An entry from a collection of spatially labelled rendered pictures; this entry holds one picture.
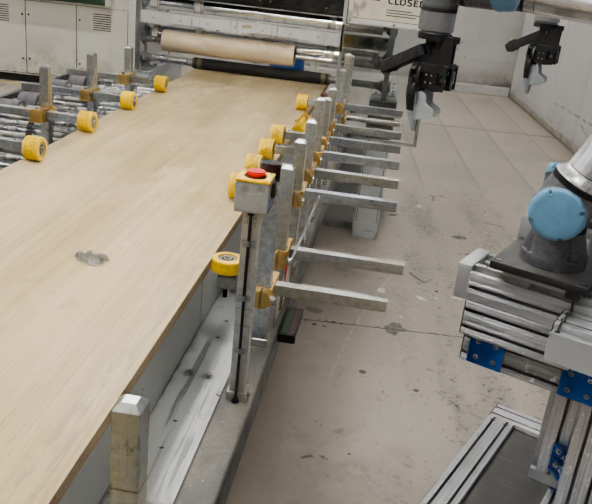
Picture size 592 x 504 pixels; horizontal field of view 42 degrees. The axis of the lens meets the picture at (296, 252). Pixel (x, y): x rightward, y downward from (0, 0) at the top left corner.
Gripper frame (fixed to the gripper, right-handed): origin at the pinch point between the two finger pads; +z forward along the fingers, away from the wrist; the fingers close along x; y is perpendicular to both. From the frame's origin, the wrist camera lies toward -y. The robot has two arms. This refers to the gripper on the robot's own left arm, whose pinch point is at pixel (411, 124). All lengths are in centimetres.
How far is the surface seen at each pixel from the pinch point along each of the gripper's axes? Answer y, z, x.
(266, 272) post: -27, 41, -12
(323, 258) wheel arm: -29, 47, 20
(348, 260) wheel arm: -22, 46, 23
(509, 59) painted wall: -255, 82, 900
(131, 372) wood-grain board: -19, 41, -67
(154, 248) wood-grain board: -57, 41, -19
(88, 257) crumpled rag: -62, 40, -37
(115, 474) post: 13, 26, -103
